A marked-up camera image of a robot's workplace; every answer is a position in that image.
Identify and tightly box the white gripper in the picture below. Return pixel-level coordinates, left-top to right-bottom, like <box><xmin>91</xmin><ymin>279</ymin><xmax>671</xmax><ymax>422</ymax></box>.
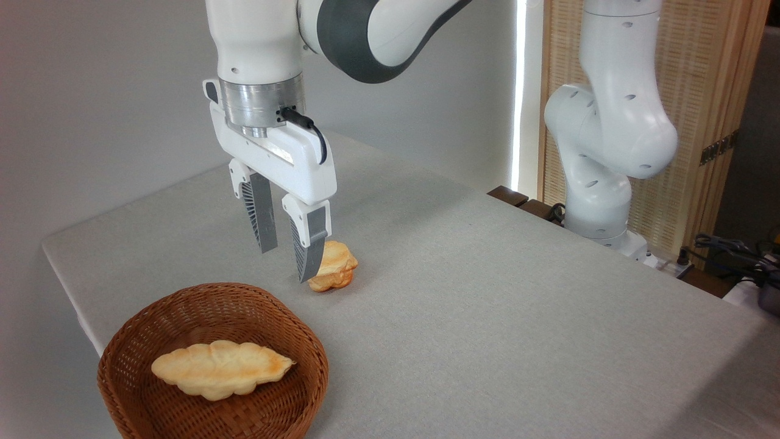
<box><xmin>203</xmin><ymin>79</ymin><xmax>338</xmax><ymax>284</ymax></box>

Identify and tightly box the long leaf-shaped bread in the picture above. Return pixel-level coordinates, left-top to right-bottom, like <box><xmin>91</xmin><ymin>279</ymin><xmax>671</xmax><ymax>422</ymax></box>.
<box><xmin>151</xmin><ymin>340</ymin><xmax>297</xmax><ymax>401</ymax></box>

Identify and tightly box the small round bread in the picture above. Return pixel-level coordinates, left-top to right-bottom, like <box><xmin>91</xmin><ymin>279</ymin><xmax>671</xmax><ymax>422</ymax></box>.
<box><xmin>308</xmin><ymin>240</ymin><xmax>359</xmax><ymax>293</ymax></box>

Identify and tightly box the brown wicker basket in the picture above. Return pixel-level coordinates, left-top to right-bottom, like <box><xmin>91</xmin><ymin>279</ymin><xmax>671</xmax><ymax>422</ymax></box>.
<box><xmin>97</xmin><ymin>282</ymin><xmax>330</xmax><ymax>439</ymax></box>

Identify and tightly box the grey tablecloth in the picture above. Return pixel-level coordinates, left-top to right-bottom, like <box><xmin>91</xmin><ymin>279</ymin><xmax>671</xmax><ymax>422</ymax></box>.
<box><xmin>41</xmin><ymin>131</ymin><xmax>780</xmax><ymax>439</ymax></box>

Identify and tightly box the dark wooden block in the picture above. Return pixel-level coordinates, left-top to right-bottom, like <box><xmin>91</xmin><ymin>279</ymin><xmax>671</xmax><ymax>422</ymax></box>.
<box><xmin>518</xmin><ymin>199</ymin><xmax>565</xmax><ymax>227</ymax></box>
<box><xmin>487</xmin><ymin>185</ymin><xmax>530</xmax><ymax>208</ymax></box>

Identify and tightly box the white power strip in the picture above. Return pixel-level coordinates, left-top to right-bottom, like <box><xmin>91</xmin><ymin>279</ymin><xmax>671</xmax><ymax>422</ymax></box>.
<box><xmin>645</xmin><ymin>252</ymin><xmax>695</xmax><ymax>279</ymax></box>

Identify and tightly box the metal screen hinge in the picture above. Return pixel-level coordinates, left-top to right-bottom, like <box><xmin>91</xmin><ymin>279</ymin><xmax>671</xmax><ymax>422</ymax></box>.
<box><xmin>700</xmin><ymin>130</ymin><xmax>739</xmax><ymax>166</ymax></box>

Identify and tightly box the wooden slatted screen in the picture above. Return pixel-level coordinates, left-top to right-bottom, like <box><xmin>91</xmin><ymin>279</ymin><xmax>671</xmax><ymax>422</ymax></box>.
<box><xmin>538</xmin><ymin>0</ymin><xmax>771</xmax><ymax>269</ymax></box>

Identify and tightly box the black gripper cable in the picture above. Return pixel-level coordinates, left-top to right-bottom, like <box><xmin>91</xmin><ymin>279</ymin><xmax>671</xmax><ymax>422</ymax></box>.
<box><xmin>279</xmin><ymin>107</ymin><xmax>328</xmax><ymax>165</ymax></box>

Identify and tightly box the black cable bundle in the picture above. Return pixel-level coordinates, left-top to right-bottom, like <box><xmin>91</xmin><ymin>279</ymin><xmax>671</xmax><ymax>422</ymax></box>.
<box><xmin>678</xmin><ymin>234</ymin><xmax>780</xmax><ymax>287</ymax></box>

